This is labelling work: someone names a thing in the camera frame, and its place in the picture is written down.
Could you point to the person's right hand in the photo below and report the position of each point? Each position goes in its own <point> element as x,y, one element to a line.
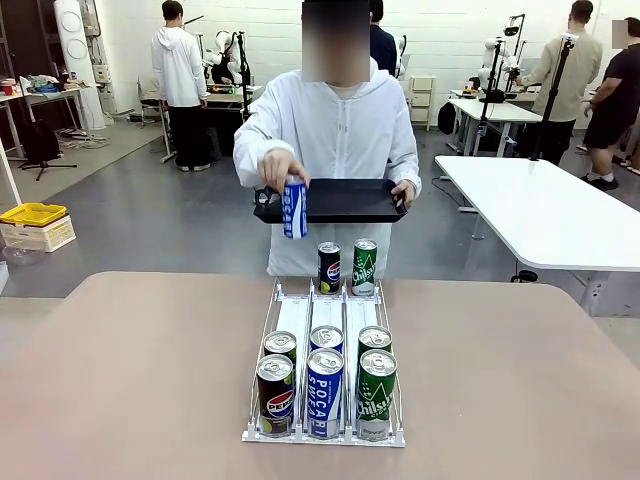
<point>280,165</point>

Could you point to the person's left hand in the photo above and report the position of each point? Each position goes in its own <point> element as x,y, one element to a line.
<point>407,191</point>

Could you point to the blue Pocari Sweat can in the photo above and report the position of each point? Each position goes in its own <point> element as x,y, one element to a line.
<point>295,215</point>
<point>326,338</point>
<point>325,400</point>

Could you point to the black plastic serving tray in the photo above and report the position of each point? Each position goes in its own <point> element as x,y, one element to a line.
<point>350,200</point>

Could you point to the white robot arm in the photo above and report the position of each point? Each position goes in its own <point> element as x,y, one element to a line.
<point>401,55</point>

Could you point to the person's right forearm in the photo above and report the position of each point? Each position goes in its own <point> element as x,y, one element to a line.
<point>250,160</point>

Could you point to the person's left forearm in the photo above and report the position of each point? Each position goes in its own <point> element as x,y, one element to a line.
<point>407,167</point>

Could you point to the person in white hoodie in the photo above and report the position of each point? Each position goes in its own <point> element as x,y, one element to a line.
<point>350,135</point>

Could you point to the person in navy jacket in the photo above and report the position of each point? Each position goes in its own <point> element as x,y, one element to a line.
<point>382,47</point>

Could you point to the black backpack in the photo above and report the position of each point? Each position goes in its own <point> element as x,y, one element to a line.
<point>446,119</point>

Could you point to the grey workbench desk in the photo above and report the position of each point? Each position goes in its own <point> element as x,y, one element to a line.
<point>225,97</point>

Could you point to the green Chilsung cider can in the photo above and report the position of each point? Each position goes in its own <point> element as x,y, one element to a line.
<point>364,270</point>
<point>377,400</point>
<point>375,338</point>

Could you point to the white drawer cabinet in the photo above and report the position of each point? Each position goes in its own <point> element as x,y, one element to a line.
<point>423,97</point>

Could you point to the black pole stand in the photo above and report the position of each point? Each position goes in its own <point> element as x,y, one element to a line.
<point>244,75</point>

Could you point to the black Pepsi can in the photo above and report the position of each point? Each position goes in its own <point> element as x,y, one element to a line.
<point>275,395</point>
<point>280,343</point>
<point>329,270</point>

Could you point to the long white desk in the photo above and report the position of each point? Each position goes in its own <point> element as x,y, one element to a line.
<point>495,110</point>

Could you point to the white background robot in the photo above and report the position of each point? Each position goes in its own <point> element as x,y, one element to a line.
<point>222,50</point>

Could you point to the large white table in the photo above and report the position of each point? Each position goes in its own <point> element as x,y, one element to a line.
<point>540,210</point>

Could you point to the man in white hooded jacket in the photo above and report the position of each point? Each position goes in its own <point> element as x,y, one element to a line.
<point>177,65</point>

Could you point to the tall black tripod stand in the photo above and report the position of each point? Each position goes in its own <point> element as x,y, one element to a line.
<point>552,100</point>

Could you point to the man in beige shirt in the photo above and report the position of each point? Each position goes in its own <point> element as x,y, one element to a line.
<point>570,75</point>

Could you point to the man in black t-shirt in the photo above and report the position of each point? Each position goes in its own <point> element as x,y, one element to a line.
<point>615,100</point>

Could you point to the white tower air conditioner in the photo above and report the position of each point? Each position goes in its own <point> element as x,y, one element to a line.
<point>75,50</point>

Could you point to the cluttered white desk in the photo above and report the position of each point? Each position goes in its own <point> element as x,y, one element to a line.
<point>50,95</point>

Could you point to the black tripod with bag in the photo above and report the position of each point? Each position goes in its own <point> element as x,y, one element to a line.
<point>40,142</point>

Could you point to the white plastic crate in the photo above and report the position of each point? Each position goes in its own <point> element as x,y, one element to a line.
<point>45,237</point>

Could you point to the yellow plastic crate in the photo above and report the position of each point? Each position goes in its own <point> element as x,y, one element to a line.
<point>32,214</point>

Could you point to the clear plastic bowl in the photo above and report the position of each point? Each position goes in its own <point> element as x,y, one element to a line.
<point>22,255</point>

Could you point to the red cup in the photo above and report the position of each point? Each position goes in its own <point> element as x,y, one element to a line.
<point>9,87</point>

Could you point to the black camera stand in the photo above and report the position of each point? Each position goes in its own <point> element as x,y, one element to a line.
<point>487,95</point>

